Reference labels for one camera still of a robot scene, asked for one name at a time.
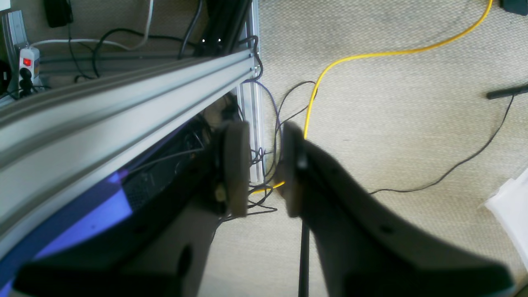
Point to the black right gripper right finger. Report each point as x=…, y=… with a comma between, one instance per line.
x=365, y=249

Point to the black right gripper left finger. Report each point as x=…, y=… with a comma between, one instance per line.
x=161, y=249

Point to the aluminium frame rail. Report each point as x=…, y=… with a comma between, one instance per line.
x=55, y=145

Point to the white power strip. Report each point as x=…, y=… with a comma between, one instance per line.
x=29, y=67

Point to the white plastic bag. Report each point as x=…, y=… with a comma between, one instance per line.
x=509, y=205

